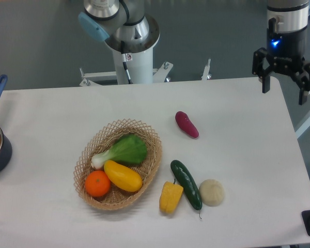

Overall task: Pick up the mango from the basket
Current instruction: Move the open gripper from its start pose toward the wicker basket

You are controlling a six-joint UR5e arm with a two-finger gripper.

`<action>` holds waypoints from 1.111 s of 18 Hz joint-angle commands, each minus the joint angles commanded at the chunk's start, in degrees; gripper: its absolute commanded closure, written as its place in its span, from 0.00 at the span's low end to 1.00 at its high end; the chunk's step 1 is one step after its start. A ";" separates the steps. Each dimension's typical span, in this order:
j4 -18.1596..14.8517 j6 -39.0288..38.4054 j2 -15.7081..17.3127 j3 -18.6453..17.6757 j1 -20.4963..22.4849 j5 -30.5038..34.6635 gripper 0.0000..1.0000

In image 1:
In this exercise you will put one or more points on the orange fruit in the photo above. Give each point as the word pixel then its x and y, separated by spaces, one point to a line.
pixel 97 183

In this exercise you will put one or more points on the beige steamed bun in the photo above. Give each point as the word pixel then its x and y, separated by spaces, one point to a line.
pixel 212 192

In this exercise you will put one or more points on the yellow bell pepper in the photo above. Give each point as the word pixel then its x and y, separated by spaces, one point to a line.
pixel 170 197

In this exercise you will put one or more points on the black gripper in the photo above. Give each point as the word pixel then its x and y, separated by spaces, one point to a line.
pixel 285 55

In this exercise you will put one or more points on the green bok choy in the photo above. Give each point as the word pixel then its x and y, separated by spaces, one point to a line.
pixel 129 149

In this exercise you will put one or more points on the purple sweet potato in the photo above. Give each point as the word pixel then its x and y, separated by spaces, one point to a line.
pixel 186 125

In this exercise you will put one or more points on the woven wicker basket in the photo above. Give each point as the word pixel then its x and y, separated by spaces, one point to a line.
pixel 117 198

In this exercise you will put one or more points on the green cucumber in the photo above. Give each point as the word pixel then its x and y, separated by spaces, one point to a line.
pixel 186 180

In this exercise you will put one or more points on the yellow mango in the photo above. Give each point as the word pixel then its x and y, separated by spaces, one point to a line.
pixel 123 177

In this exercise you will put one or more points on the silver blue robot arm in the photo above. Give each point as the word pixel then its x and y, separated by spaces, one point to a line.
pixel 131 35

